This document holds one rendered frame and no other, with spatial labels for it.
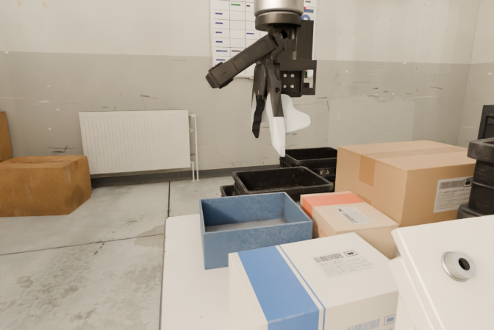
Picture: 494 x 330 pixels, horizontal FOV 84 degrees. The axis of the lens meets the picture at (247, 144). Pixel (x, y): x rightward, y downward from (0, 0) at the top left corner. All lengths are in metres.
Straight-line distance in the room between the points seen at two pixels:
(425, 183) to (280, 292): 0.40
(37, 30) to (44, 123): 0.83
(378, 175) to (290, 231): 0.24
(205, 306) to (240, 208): 0.25
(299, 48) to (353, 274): 0.32
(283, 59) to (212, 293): 0.38
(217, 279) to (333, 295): 0.22
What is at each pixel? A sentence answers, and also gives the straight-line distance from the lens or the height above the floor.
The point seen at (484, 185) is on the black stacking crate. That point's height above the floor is 0.87.
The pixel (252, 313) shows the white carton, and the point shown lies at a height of 0.79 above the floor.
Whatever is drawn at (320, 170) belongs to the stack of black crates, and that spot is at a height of 0.53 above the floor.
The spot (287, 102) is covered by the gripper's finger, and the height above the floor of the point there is 0.99.
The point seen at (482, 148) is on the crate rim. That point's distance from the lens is 0.52.
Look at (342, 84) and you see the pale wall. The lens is 3.61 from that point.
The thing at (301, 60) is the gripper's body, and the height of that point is 1.05.
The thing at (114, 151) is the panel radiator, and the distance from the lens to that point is 3.01.
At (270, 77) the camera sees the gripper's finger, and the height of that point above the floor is 1.02.
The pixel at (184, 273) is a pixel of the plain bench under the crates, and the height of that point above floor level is 0.70.
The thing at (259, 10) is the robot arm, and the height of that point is 1.12.
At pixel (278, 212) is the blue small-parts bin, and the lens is 0.67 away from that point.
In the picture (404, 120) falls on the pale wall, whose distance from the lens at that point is 4.26.
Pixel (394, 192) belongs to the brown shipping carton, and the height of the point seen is 0.81.
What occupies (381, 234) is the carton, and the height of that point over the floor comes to 0.76.
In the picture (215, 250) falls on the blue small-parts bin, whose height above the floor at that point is 0.73.
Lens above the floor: 1.01
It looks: 12 degrees down
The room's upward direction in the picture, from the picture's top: straight up
